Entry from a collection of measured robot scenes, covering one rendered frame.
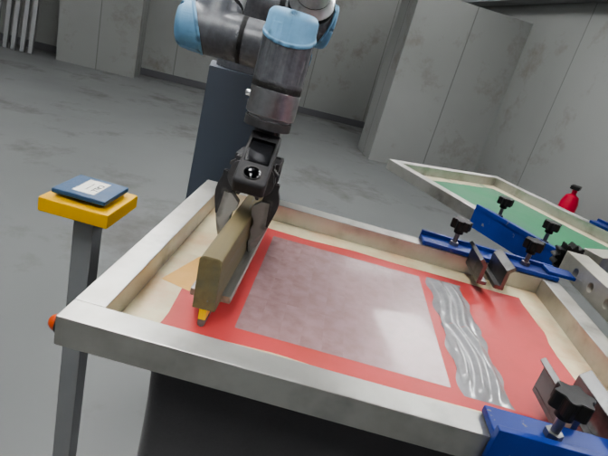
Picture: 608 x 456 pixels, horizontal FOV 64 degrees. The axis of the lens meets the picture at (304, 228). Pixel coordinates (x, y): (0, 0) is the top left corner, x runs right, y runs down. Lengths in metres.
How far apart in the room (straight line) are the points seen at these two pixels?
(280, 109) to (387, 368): 0.39
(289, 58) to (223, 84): 0.62
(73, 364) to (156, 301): 0.52
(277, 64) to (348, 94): 8.80
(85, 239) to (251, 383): 0.56
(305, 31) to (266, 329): 0.41
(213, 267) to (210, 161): 0.77
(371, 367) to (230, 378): 0.21
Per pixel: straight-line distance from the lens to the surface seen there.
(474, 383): 0.74
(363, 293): 0.85
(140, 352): 0.57
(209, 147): 1.34
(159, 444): 0.75
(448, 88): 7.07
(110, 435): 1.82
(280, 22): 0.71
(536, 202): 2.09
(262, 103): 0.71
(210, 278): 0.62
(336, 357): 0.67
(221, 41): 0.82
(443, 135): 7.18
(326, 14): 1.30
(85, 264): 1.04
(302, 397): 0.56
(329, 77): 9.38
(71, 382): 1.21
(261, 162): 0.69
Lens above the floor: 1.33
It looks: 21 degrees down
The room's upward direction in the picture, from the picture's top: 16 degrees clockwise
